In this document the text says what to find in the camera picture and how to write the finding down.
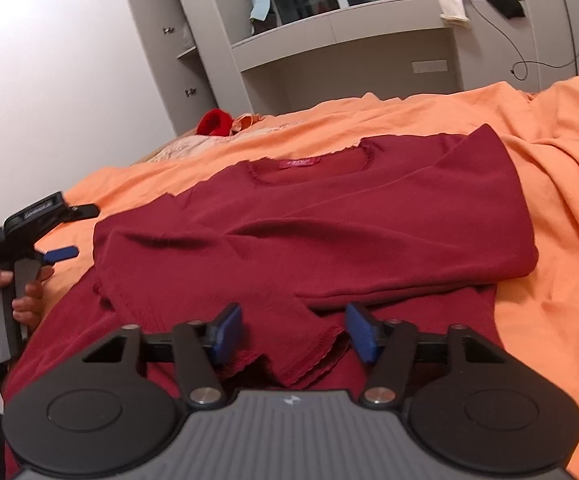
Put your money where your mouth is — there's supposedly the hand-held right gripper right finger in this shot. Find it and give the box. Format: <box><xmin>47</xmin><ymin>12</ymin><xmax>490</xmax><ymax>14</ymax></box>
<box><xmin>345</xmin><ymin>302</ymin><xmax>507</xmax><ymax>408</ymax></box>

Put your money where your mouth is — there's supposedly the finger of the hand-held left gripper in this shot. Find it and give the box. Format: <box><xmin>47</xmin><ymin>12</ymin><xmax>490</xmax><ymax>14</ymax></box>
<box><xmin>66</xmin><ymin>204</ymin><xmax>101</xmax><ymax>221</ymax></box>
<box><xmin>39</xmin><ymin>245</ymin><xmax>79</xmax><ymax>265</ymax></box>

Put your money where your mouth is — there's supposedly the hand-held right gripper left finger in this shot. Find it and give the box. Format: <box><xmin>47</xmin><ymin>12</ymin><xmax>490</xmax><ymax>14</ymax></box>
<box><xmin>83</xmin><ymin>303</ymin><xmax>243</xmax><ymax>407</ymax></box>

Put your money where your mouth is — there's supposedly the dark red shirt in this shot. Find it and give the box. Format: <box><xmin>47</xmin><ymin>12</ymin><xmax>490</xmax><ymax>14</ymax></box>
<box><xmin>0</xmin><ymin>124</ymin><xmax>540</xmax><ymax>480</ymax></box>

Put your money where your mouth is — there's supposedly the pale pink patterned bedding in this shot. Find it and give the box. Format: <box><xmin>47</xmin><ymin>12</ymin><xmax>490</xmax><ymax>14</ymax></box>
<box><xmin>145</xmin><ymin>130</ymin><xmax>270</xmax><ymax>164</ymax></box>

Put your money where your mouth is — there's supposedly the bright red cloth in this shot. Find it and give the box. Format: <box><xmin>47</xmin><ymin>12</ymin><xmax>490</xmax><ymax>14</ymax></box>
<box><xmin>196</xmin><ymin>108</ymin><xmax>234</xmax><ymax>137</ymax></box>

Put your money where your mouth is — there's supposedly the peach cloth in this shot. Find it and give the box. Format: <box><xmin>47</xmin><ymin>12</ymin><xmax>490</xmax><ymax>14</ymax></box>
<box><xmin>228</xmin><ymin>113</ymin><xmax>266</xmax><ymax>137</ymax></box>

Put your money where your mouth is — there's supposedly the orange blanket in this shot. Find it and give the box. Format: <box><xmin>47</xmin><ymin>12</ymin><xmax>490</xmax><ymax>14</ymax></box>
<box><xmin>34</xmin><ymin>72</ymin><xmax>579</xmax><ymax>480</ymax></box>

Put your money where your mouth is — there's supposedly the white garment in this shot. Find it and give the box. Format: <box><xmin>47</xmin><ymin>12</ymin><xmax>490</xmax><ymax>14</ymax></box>
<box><xmin>434</xmin><ymin>0</ymin><xmax>507</xmax><ymax>28</ymax></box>

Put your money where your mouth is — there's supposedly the black garment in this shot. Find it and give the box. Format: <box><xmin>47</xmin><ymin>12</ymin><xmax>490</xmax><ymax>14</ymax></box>
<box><xmin>479</xmin><ymin>0</ymin><xmax>526</xmax><ymax>20</ymax></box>

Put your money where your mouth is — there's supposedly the white wall plate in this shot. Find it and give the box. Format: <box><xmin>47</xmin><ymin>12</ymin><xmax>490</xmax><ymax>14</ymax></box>
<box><xmin>412</xmin><ymin>60</ymin><xmax>451</xmax><ymax>75</ymax></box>

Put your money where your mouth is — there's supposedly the black wall cable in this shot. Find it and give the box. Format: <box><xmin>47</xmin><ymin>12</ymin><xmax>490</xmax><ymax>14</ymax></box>
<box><xmin>469</xmin><ymin>0</ymin><xmax>579</xmax><ymax>82</ymax></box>

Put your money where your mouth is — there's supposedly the grey wall cabinet unit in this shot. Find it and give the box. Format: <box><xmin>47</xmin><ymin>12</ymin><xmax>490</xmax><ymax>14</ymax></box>
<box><xmin>120</xmin><ymin>0</ymin><xmax>579</xmax><ymax>136</ymax></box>

